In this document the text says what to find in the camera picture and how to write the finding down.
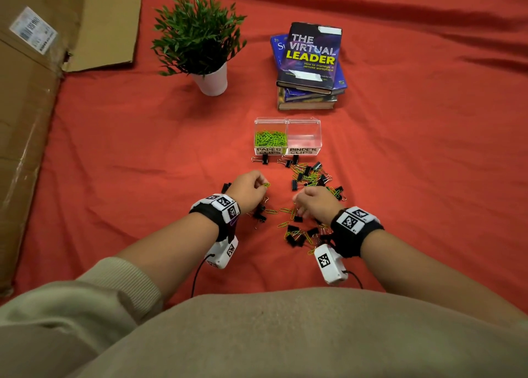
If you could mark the beige sweater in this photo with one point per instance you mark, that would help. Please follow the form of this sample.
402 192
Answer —
264 336

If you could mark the right black marker wristband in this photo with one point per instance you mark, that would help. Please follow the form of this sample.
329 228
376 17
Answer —
354 233

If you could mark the brown cardboard box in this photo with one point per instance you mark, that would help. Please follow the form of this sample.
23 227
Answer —
24 142

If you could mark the person's left forearm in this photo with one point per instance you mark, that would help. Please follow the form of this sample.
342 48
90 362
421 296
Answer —
169 254

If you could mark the olive brown book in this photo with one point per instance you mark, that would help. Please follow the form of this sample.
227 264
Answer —
305 105

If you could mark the blue and yellow book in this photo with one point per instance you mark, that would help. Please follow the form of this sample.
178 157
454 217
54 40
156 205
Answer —
303 94

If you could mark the left black marker wristband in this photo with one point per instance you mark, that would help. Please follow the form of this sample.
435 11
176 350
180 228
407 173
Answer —
216 212

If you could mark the person's right hand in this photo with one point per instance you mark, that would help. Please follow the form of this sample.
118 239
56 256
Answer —
319 206

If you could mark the black marker wristband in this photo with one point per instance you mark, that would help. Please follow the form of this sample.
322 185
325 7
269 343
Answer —
216 212
354 233

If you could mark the green plant in white pot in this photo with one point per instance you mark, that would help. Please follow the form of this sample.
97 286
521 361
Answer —
200 31

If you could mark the pile of green paper clips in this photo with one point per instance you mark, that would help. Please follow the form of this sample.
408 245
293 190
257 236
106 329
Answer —
283 224
270 139

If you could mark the cluster of black binder clips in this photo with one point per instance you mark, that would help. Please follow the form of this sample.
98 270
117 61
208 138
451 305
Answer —
259 216

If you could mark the person's right forearm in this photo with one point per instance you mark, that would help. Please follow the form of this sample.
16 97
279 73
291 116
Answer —
433 278

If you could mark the black book with yellow print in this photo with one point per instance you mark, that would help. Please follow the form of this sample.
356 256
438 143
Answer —
309 60

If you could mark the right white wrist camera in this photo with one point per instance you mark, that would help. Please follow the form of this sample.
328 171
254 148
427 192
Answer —
330 266

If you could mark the person's left hand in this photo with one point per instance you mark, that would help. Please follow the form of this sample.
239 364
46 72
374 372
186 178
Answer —
247 192

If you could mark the clear two-compartment plastic box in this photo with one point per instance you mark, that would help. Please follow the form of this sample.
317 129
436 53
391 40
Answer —
305 138

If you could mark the red cloth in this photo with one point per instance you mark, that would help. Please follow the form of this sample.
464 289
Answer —
433 142

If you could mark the pile of black binder clips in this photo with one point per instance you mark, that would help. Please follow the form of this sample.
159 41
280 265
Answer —
293 239

